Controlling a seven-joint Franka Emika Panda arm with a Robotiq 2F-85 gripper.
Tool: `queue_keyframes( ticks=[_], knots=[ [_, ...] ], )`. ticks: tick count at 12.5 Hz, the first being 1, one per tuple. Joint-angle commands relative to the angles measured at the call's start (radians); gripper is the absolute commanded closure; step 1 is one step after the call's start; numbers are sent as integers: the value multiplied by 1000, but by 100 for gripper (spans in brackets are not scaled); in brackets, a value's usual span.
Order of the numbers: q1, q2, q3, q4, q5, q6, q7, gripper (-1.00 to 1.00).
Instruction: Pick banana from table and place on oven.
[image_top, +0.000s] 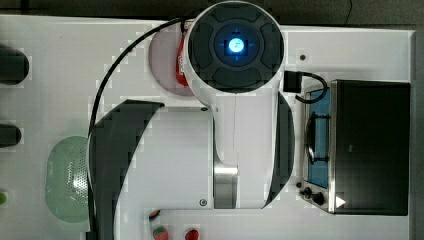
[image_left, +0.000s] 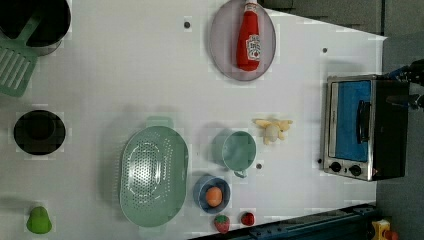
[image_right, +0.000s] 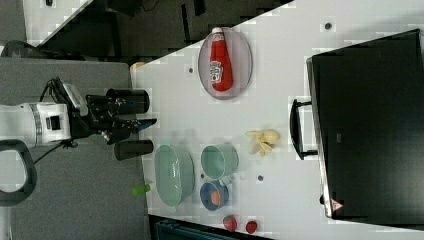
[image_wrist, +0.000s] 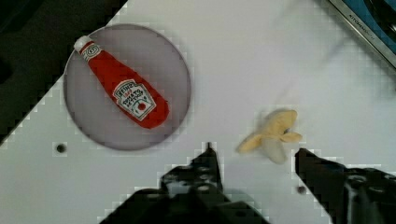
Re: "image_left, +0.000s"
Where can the grey round plate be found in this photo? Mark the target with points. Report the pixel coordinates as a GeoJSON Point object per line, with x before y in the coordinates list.
{"type": "Point", "coordinates": [223, 40]}

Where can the yellow red toy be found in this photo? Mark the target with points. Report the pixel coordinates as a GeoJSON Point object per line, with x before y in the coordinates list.
{"type": "Point", "coordinates": [383, 231]}

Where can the orange ball fruit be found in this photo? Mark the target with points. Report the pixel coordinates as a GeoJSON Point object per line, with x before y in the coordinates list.
{"type": "Point", "coordinates": [214, 196]}

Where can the blue bowl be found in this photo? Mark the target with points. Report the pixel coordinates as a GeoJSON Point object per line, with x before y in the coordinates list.
{"type": "Point", "coordinates": [202, 189]}

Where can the green cup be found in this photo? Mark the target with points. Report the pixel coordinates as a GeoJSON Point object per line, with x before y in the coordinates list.
{"type": "Point", "coordinates": [235, 150]}

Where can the red ketchup bottle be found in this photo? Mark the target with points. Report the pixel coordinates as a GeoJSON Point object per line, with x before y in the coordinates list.
{"type": "Point", "coordinates": [248, 52]}

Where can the silver black toaster oven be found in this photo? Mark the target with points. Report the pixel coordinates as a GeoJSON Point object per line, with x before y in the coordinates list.
{"type": "Point", "coordinates": [365, 131]}

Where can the green slotted spatula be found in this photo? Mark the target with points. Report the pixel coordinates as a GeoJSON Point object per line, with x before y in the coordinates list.
{"type": "Point", "coordinates": [18, 60]}

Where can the yellow plush peeled banana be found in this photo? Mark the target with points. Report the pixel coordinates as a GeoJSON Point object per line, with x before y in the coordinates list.
{"type": "Point", "coordinates": [273, 130]}

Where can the red toy strawberry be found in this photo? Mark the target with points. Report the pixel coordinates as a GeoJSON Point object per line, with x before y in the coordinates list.
{"type": "Point", "coordinates": [222, 223]}

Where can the large dark steel pot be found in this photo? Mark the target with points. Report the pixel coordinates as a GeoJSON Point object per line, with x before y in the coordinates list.
{"type": "Point", "coordinates": [54, 24]}

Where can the black round pot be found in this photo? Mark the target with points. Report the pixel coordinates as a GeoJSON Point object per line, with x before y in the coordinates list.
{"type": "Point", "coordinates": [39, 132]}

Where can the green perforated colander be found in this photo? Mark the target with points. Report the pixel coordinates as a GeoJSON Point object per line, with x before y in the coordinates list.
{"type": "Point", "coordinates": [154, 168]}

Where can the green toy pear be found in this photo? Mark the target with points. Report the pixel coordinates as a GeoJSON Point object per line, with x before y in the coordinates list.
{"type": "Point", "coordinates": [39, 221]}

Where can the small red toy fruit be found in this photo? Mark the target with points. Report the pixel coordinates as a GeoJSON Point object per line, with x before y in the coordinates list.
{"type": "Point", "coordinates": [248, 219]}

